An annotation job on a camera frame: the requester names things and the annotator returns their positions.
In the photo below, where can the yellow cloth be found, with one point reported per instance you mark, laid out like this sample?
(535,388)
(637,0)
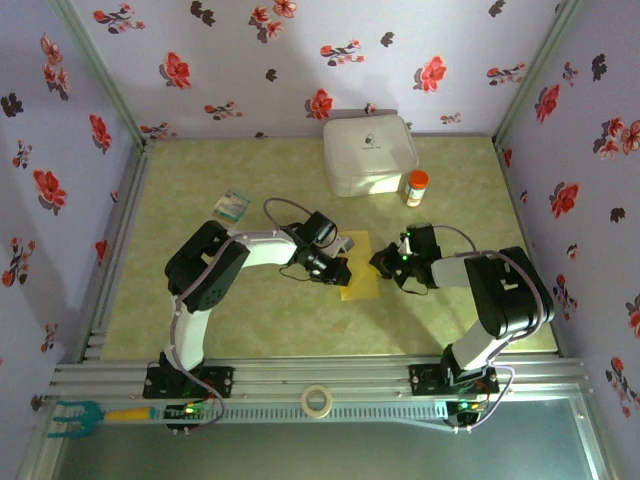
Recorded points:
(362,285)

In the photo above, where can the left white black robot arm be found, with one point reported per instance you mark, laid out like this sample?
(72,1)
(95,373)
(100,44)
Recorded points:
(265,250)

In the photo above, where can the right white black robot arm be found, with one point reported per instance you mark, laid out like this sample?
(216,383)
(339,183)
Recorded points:
(505,295)

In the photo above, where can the orange pill bottle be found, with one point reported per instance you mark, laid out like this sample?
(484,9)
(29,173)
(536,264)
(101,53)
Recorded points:
(415,192)

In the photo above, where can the teal printed card packet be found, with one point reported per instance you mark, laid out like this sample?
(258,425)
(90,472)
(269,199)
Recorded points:
(231,207)

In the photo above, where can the white zippered case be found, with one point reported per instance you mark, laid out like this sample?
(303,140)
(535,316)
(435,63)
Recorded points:
(367,150)

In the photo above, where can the beige tape roll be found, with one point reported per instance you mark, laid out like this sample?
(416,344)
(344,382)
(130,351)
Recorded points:
(305,402)

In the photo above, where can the white right camera mount bracket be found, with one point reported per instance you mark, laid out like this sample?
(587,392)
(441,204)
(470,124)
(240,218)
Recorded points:
(406,245)

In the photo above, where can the wide aluminium frame rail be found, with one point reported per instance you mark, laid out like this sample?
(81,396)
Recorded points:
(320,372)

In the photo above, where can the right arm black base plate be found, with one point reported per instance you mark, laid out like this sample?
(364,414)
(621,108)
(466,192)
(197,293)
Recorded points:
(425,380)

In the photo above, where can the aluminium side rail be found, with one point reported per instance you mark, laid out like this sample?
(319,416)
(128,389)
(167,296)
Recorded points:
(117,250)
(530,240)

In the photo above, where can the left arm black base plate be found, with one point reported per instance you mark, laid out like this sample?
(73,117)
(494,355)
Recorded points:
(222,382)

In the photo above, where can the aluminium corner post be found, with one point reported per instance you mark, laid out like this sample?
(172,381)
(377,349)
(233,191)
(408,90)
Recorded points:
(100,70)
(537,65)

